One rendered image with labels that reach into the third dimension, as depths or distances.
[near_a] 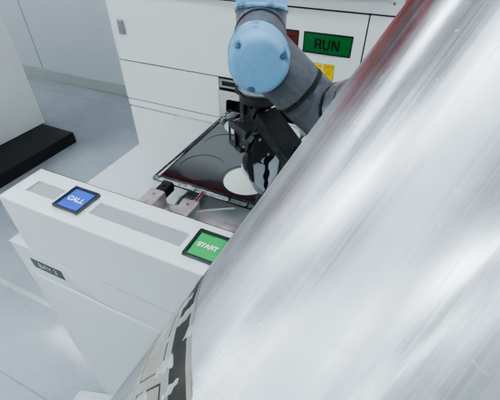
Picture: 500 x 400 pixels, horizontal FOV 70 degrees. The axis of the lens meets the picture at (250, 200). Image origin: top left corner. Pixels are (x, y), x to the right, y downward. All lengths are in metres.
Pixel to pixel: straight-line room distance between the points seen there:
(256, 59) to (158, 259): 0.31
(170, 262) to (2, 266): 1.65
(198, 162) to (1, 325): 1.29
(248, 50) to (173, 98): 0.79
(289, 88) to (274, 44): 0.06
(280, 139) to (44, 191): 0.44
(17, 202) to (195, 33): 0.64
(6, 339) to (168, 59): 1.29
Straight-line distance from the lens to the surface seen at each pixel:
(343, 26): 0.92
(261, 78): 0.45
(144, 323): 0.75
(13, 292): 1.98
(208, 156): 0.85
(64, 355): 1.68
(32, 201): 0.72
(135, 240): 0.57
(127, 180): 0.95
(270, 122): 0.61
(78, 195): 0.69
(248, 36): 0.44
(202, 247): 0.53
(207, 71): 1.10
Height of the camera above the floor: 1.35
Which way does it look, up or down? 40 degrees down
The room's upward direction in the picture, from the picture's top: straight up
